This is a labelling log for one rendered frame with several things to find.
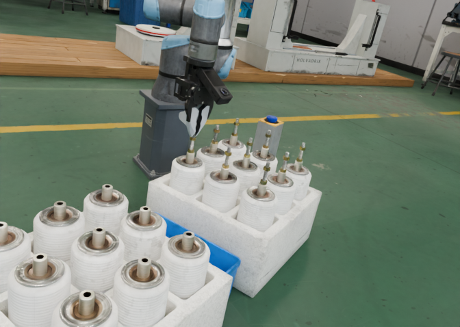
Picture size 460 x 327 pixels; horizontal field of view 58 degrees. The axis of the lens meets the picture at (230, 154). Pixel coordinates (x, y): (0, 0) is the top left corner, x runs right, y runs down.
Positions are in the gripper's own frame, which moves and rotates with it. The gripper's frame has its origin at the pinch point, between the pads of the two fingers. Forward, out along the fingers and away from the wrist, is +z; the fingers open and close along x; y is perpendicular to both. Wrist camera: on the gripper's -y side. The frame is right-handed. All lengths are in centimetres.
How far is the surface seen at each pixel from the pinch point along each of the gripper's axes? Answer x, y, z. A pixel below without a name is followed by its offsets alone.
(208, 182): 2.4, -10.1, 10.0
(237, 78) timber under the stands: -177, 141, 32
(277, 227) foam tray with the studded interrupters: -6.1, -29.0, 16.3
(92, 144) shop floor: -11, 72, 34
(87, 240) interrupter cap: 41.5, -18.0, 8.9
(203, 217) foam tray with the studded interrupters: 5.2, -13.1, 18.4
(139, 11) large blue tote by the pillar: -240, 371, 16
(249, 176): -11.5, -12.8, 10.4
